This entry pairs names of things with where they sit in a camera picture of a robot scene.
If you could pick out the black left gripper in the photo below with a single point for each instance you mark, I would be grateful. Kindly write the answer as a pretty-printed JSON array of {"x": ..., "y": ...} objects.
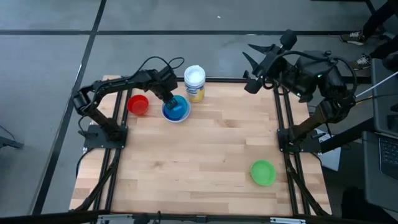
[{"x": 160, "y": 91}]

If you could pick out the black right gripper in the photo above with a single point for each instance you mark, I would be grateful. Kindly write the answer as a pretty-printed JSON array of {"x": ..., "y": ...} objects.
[{"x": 272, "y": 63}]

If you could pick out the teal plastic bowl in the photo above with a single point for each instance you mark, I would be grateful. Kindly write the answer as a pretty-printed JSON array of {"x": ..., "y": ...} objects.
[{"x": 182, "y": 109}]

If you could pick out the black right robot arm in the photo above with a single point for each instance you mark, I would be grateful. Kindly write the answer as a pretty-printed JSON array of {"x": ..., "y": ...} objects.
[{"x": 314, "y": 71}]

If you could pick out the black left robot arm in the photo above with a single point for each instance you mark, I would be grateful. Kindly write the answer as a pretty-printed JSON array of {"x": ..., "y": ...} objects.
[{"x": 118, "y": 83}]

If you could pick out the white plastic bowl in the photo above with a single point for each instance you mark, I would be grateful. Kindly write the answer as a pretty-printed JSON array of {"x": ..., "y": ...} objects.
[{"x": 177, "y": 121}]

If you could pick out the white yellow wipes canister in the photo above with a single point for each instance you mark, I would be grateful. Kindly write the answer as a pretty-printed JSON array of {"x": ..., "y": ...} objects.
[{"x": 194, "y": 81}]

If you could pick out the red plastic bowl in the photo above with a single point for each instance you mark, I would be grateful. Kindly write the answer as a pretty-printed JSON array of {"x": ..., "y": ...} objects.
[{"x": 138, "y": 105}]

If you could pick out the person's shoe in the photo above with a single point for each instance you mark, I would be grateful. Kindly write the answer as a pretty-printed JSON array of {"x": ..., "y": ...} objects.
[
  {"x": 353, "y": 38},
  {"x": 362, "y": 60}
]

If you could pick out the green plastic bowl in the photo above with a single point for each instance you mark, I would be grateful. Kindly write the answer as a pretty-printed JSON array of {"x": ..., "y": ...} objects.
[{"x": 263, "y": 173}]

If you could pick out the person's leg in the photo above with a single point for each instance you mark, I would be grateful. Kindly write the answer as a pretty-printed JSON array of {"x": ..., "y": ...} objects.
[
  {"x": 387, "y": 49},
  {"x": 377, "y": 20}
]

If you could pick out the pale blue box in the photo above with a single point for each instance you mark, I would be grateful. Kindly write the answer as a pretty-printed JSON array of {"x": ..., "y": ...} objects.
[{"x": 331, "y": 160}]

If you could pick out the grey side desk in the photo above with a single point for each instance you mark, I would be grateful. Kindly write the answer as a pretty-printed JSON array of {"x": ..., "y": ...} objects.
[{"x": 382, "y": 109}]

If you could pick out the dark laptop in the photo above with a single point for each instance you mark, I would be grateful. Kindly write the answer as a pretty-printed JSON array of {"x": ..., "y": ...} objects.
[{"x": 390, "y": 155}]

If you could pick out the grey floor stand foot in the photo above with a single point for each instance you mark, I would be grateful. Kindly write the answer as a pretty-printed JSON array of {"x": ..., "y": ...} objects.
[{"x": 9, "y": 143}]

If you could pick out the black table edge bar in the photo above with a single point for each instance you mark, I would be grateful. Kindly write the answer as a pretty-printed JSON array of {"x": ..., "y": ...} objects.
[{"x": 46, "y": 217}]

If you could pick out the black rounded object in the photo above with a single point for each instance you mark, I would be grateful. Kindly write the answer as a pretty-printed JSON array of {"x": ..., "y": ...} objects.
[{"x": 356, "y": 202}]

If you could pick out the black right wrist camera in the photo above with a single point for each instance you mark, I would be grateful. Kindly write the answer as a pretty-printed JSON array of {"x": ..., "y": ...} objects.
[{"x": 252, "y": 86}]

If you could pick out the black aluminium table frame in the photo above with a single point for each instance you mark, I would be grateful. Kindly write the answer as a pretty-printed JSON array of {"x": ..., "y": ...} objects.
[{"x": 217, "y": 80}]

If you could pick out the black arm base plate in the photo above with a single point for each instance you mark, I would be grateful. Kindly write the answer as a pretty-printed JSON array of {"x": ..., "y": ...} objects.
[
  {"x": 93, "y": 141},
  {"x": 311, "y": 146}
]

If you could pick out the silver metal bracket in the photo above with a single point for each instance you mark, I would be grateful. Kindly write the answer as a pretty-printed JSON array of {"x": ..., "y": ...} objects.
[
  {"x": 115, "y": 219},
  {"x": 287, "y": 221}
]

